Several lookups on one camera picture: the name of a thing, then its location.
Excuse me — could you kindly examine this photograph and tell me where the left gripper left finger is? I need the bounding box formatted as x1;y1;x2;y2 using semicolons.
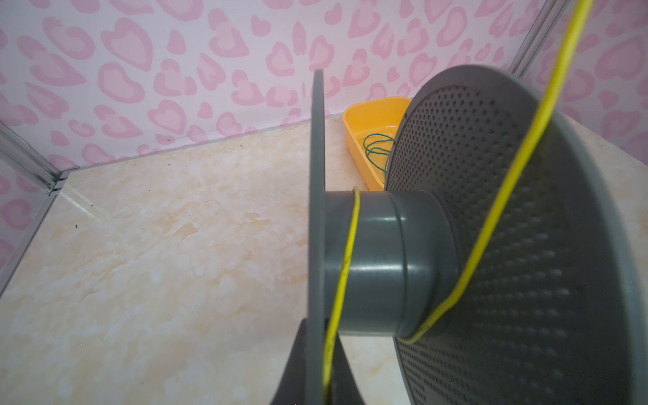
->
270;318;308;405

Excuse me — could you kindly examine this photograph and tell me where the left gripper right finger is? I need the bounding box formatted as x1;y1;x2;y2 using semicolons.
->
328;337;365;405

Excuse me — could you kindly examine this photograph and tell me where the dark grey cable spool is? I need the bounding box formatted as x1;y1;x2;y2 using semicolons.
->
306;65;647;404

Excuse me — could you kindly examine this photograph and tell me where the yellow cable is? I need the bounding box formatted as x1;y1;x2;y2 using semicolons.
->
321;0;594;401

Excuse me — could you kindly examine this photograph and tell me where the yellow plastic bin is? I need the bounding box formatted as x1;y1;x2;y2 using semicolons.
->
343;96;411;191

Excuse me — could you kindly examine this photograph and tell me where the green cable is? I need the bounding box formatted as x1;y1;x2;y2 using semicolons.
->
362;133;396;176

